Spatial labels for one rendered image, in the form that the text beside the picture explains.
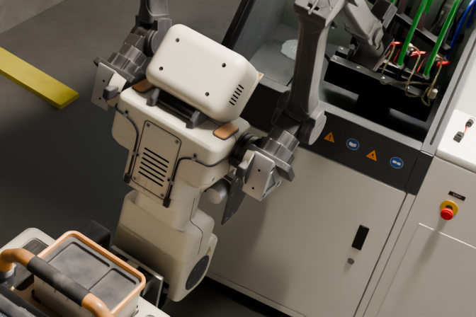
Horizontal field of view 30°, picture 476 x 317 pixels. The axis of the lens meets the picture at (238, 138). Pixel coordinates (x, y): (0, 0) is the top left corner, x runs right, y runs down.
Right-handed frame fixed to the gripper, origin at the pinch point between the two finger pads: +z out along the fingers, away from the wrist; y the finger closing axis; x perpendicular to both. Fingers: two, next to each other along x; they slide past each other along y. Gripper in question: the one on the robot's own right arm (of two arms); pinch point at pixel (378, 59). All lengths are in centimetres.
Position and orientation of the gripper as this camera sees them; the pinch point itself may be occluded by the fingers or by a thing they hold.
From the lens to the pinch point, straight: 240.4
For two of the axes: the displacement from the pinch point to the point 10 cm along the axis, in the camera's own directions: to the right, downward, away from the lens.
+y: 5.6, -8.3, 0.2
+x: -7.7, -5.1, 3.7
